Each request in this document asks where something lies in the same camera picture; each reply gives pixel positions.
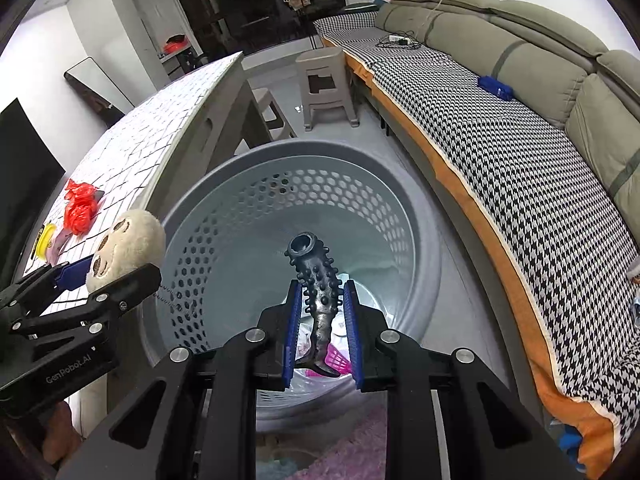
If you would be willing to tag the dark cushion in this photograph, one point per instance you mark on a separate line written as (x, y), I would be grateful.
(360, 7)

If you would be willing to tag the grey plastic stool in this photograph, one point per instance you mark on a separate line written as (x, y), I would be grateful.
(320, 60)

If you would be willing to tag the white plastic bag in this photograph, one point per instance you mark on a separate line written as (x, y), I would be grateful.
(635, 270)

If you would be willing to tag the houndstooth sofa cover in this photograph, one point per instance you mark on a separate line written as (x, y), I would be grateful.
(475, 150)

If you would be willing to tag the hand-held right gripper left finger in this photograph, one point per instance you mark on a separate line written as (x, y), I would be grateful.
(294, 330)

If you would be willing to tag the grey table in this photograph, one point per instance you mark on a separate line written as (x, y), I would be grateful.
(220, 120)

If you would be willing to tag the blue cloth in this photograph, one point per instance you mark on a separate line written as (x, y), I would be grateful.
(570, 440)

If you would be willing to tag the black flat television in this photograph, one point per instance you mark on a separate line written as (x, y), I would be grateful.
(25, 170)

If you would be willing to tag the grey side desk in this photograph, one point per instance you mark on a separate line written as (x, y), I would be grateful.
(180, 62)

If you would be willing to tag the yellow plastic lid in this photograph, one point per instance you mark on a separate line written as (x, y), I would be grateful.
(42, 240)

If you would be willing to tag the red plastic bag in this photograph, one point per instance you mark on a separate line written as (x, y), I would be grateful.
(80, 210)

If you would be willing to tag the white power strip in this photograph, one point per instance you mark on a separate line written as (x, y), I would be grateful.
(395, 40)

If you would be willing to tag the pink plastic mesh basket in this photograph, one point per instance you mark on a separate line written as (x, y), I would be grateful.
(334, 359)

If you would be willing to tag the blue object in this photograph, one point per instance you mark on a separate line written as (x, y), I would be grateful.
(495, 86)

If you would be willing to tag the beige plush doll head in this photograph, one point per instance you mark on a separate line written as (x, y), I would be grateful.
(135, 240)

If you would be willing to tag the black spiked rubber toy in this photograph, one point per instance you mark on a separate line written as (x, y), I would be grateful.
(317, 280)

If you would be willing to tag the beige plastic stool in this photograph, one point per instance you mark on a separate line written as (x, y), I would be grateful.
(272, 110)

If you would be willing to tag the person's left hand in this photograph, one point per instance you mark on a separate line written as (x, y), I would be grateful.
(57, 435)

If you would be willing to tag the red cloth item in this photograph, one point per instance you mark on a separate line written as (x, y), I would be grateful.
(175, 45)

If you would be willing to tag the pink snack packet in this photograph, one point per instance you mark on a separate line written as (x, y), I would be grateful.
(60, 244)

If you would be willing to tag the grey perforated laundry basket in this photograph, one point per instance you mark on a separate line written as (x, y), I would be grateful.
(390, 240)

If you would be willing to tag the leaning floor mirror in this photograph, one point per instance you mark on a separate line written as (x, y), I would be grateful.
(92, 80)

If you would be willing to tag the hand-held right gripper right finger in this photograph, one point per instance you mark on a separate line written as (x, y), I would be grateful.
(351, 330)

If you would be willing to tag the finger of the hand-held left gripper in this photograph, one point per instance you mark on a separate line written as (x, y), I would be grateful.
(75, 271)
(125, 286)

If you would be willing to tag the olive green sofa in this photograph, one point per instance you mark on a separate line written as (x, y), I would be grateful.
(540, 65)

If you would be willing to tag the pink fluffy rug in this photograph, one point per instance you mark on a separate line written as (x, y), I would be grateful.
(350, 440)

